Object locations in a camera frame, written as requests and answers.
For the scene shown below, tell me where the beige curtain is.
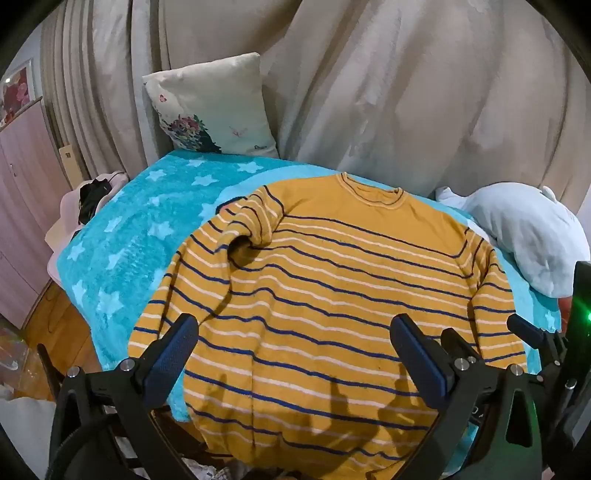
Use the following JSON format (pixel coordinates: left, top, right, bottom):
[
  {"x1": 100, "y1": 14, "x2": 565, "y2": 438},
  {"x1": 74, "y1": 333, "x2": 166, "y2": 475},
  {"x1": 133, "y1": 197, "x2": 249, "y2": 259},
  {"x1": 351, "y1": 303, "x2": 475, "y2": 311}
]
[{"x1": 39, "y1": 0, "x2": 583, "y2": 213}]

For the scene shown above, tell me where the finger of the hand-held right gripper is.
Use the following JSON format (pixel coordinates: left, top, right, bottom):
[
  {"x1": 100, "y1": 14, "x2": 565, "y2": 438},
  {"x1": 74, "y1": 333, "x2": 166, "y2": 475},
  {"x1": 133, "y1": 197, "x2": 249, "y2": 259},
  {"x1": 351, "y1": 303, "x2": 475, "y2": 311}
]
[{"x1": 507, "y1": 314, "x2": 567, "y2": 376}]

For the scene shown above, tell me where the white wall panel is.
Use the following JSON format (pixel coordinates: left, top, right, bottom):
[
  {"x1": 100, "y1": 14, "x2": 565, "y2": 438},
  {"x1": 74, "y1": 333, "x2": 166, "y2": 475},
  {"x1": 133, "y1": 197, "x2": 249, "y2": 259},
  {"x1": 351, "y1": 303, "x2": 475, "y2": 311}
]
[{"x1": 60, "y1": 144, "x2": 79, "y2": 190}]

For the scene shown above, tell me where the pink wardrobe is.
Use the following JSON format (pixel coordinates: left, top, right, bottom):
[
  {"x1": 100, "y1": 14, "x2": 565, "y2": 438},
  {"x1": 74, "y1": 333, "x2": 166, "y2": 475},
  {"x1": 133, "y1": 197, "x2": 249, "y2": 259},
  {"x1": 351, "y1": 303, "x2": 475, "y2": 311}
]
[{"x1": 0, "y1": 97, "x2": 86, "y2": 328}]

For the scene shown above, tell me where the black bag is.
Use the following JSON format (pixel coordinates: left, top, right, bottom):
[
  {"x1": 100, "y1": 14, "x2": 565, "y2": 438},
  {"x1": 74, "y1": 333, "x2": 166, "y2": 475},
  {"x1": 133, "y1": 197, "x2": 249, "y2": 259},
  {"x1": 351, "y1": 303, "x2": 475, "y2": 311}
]
[{"x1": 78, "y1": 179, "x2": 114, "y2": 224}]

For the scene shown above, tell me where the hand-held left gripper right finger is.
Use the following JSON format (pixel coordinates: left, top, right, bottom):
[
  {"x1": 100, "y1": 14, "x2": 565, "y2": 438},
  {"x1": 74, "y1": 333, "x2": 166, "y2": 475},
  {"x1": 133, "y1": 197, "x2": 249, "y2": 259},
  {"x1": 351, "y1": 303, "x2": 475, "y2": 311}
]
[{"x1": 390, "y1": 313, "x2": 544, "y2": 480}]

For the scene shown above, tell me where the flower wall picture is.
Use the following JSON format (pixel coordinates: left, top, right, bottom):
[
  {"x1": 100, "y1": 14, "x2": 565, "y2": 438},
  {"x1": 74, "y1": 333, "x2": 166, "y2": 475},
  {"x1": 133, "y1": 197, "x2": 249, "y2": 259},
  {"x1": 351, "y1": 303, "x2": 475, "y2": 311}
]
[{"x1": 0, "y1": 60, "x2": 35, "y2": 127}]

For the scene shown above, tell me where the clear plastic bag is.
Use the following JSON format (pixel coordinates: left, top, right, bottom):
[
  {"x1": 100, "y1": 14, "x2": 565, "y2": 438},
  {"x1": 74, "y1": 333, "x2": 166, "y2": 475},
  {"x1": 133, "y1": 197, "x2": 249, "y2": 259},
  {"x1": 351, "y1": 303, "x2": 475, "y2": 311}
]
[{"x1": 0, "y1": 323, "x2": 33, "y2": 393}]

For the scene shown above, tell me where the turquoise star blanket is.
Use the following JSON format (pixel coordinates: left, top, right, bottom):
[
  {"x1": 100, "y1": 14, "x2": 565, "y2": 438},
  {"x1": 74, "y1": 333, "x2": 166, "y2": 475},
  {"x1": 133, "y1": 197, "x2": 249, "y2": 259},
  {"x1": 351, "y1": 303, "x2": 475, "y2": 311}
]
[{"x1": 55, "y1": 150, "x2": 561, "y2": 467}]

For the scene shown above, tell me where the white floral pillow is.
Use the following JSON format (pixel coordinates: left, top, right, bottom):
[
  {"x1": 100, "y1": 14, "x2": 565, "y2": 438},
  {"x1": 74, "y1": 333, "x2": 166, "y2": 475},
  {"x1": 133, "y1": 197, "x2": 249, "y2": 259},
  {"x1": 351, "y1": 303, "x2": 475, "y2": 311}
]
[{"x1": 142, "y1": 52, "x2": 280, "y2": 160}]

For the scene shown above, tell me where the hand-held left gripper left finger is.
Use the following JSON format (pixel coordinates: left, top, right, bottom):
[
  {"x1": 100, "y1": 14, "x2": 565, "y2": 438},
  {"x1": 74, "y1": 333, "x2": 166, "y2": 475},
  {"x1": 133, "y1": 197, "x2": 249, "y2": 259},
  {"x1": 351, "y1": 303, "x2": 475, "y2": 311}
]
[{"x1": 46, "y1": 313, "x2": 200, "y2": 480}]

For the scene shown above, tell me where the white plush toy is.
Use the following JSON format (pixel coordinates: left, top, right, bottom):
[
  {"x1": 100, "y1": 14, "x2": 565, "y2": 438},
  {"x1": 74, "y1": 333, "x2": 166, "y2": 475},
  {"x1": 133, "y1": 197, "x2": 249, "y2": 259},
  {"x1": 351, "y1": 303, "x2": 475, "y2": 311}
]
[{"x1": 435, "y1": 182, "x2": 591, "y2": 298}]

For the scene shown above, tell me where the yellow striped sweater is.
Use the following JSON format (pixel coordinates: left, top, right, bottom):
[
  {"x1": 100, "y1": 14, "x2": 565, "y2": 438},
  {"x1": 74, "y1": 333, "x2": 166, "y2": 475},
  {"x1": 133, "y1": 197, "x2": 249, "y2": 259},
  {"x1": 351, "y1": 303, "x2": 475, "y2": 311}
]
[{"x1": 128, "y1": 172, "x2": 529, "y2": 469}]

